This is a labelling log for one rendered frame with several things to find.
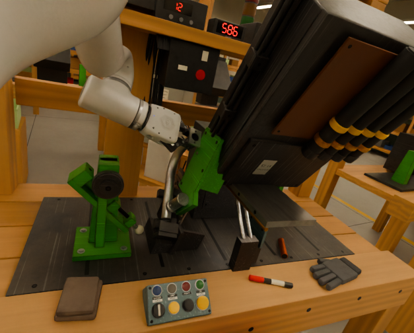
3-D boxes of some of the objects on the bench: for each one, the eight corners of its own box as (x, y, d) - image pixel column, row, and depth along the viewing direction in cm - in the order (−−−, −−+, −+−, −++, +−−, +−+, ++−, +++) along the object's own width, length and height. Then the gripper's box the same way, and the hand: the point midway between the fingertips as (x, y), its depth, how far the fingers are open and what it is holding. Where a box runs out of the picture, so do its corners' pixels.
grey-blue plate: (257, 265, 81) (270, 228, 76) (251, 265, 80) (265, 228, 75) (243, 244, 89) (254, 210, 84) (238, 245, 88) (249, 211, 83)
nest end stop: (169, 241, 80) (177, 238, 76) (151, 238, 77) (158, 235, 73) (169, 237, 80) (177, 234, 76) (151, 234, 78) (158, 230, 73)
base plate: (352, 258, 99) (355, 253, 99) (5, 302, 56) (4, 295, 55) (287, 201, 135) (288, 197, 134) (43, 201, 91) (43, 196, 91)
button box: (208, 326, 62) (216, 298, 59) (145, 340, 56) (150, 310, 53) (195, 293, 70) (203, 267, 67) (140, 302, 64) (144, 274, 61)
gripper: (140, 99, 77) (190, 124, 86) (128, 147, 70) (184, 168, 79) (152, 86, 71) (204, 115, 81) (140, 136, 64) (198, 161, 74)
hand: (189, 139), depth 79 cm, fingers closed on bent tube, 3 cm apart
